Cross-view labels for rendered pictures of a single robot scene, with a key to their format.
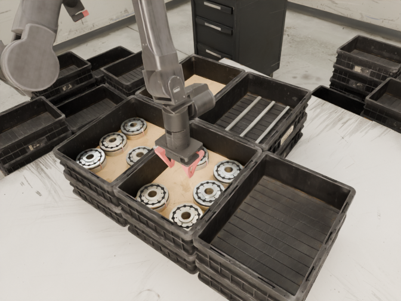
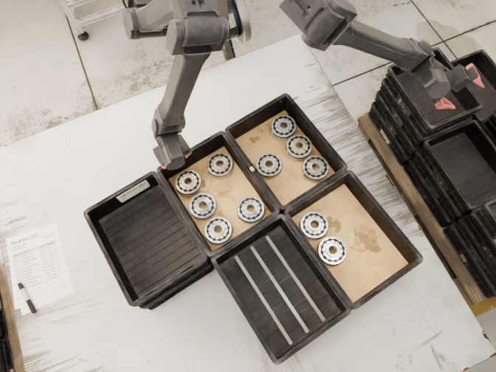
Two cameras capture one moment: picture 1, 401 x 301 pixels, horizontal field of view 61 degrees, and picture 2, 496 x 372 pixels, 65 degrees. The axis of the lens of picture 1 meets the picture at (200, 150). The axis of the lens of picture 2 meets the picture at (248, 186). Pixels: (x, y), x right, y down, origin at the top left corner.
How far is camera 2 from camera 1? 1.25 m
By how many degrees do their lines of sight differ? 58
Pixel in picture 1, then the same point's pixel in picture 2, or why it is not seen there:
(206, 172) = (231, 215)
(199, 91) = (167, 152)
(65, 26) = not seen: outside the picture
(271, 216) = (165, 246)
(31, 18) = (138, 13)
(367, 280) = (109, 305)
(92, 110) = (480, 170)
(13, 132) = not seen: hidden behind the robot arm
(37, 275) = (218, 98)
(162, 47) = (161, 108)
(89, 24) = not seen: outside the picture
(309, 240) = (133, 262)
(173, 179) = (236, 187)
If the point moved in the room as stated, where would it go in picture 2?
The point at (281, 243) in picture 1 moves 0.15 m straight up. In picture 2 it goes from (141, 242) to (128, 232)
